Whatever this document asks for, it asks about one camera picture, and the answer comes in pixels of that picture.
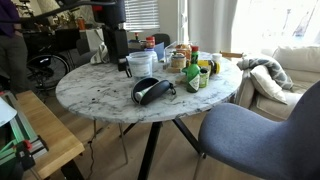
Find clear plastic bin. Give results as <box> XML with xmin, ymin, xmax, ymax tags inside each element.
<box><xmin>164</xmin><ymin>40</ymin><xmax>195</xmax><ymax>65</ymax></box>

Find small green jar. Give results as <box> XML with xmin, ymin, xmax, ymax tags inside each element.
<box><xmin>198</xmin><ymin>67</ymin><xmax>210</xmax><ymax>89</ymax></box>

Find orange jar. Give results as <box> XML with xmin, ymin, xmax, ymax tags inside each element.
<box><xmin>76</xmin><ymin>16</ymin><xmax>87</xmax><ymax>31</ymax></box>

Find bicycle wheel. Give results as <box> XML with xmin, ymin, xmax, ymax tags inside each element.
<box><xmin>27</xmin><ymin>53</ymin><xmax>71</xmax><ymax>92</ymax></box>

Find red lid peanut butter jar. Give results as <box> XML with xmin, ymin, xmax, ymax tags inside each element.
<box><xmin>145</xmin><ymin>36</ymin><xmax>157</xmax><ymax>50</ymax></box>

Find cream cushion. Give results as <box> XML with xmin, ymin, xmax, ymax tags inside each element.
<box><xmin>249</xmin><ymin>64</ymin><xmax>289</xmax><ymax>106</ymax></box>

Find grey patterned blanket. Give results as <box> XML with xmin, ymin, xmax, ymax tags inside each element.
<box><xmin>236</xmin><ymin>55</ymin><xmax>295</xmax><ymax>91</ymax></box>

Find transparent plastic bucket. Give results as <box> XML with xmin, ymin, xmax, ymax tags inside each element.
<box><xmin>125</xmin><ymin>51</ymin><xmax>155</xmax><ymax>83</ymax></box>

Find person in purple top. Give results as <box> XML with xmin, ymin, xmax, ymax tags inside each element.
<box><xmin>0</xmin><ymin>0</ymin><xmax>30</xmax><ymax>95</ymax></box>

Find white paper sheet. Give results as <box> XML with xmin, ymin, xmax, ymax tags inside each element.
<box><xmin>0</xmin><ymin>96</ymin><xmax>18</xmax><ymax>128</ymax></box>

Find white window blind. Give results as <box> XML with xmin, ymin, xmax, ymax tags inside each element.
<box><xmin>123</xmin><ymin>0</ymin><xmax>161</xmax><ymax>33</ymax></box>

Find orange food package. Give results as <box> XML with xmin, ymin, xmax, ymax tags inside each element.
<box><xmin>174</xmin><ymin>43</ymin><xmax>193</xmax><ymax>62</ymax></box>

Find black metal table base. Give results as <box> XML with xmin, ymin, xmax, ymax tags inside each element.
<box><xmin>120</xmin><ymin>116</ymin><xmax>207</xmax><ymax>180</ymax></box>

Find wooden chair back rail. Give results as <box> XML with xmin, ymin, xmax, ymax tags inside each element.
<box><xmin>219</xmin><ymin>50</ymin><xmax>245</xmax><ymax>60</ymax></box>

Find white tote bag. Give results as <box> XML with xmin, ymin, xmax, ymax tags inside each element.
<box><xmin>84</xmin><ymin>27</ymin><xmax>106</xmax><ymax>52</ymax></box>

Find wooden bench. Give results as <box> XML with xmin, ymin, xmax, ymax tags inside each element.
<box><xmin>14</xmin><ymin>89</ymin><xmax>86</xmax><ymax>180</ymax></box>

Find black oval glasses case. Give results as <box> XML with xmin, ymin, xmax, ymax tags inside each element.
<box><xmin>130</xmin><ymin>77</ymin><xmax>178</xmax><ymax>107</ymax></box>

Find light grey curtain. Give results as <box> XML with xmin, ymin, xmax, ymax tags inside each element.
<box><xmin>187</xmin><ymin>0</ymin><xmax>240</xmax><ymax>54</ymax></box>

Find red cap sauce bottle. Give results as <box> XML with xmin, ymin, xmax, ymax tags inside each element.
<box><xmin>190</xmin><ymin>45</ymin><xmax>200</xmax><ymax>64</ymax></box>

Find striped cloth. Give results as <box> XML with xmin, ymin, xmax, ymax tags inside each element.
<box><xmin>89</xmin><ymin>42</ymin><xmax>111</xmax><ymax>66</ymax></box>

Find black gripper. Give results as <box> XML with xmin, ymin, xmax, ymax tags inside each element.
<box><xmin>101</xmin><ymin>26</ymin><xmax>131</xmax><ymax>72</ymax></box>

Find green lime juice bottle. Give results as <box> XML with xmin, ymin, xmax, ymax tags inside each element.
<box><xmin>181</xmin><ymin>53</ymin><xmax>202</xmax><ymax>94</ymax></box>

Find green grey clamp tool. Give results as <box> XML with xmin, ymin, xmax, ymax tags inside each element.
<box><xmin>0</xmin><ymin>91</ymin><xmax>50</xmax><ymax>172</ymax></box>

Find dark chair back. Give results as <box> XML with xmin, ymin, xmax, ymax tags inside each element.
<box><xmin>152</xmin><ymin>32</ymin><xmax>172</xmax><ymax>48</ymax></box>

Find beige sofa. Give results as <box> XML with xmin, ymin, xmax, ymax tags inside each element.
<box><xmin>234</xmin><ymin>44</ymin><xmax>320</xmax><ymax>122</ymax></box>

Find blue fabric chair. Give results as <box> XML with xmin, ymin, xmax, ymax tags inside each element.
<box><xmin>197</xmin><ymin>79</ymin><xmax>320</xmax><ymax>180</ymax></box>

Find thin dark floor cable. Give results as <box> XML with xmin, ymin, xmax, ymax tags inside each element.
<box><xmin>86</xmin><ymin>119</ymin><xmax>112</xmax><ymax>180</ymax></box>

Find white frame glasses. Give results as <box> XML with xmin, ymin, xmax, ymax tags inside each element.
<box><xmin>134</xmin><ymin>84</ymin><xmax>158</xmax><ymax>103</ymax></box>

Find black desk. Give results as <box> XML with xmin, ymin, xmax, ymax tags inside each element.
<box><xmin>19</xmin><ymin>27</ymin><xmax>81</xmax><ymax>58</ymax></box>

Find glass jar wooden lid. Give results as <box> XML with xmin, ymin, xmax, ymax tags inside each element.
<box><xmin>170</xmin><ymin>52</ymin><xmax>187</xmax><ymax>70</ymax></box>

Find potted green plant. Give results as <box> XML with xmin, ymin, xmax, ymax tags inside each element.
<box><xmin>51</xmin><ymin>11</ymin><xmax>78</xmax><ymax>30</ymax></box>

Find navy blue cardboard box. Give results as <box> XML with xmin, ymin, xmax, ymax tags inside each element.
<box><xmin>127</xmin><ymin>39</ymin><xmax>166</xmax><ymax>64</ymax></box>

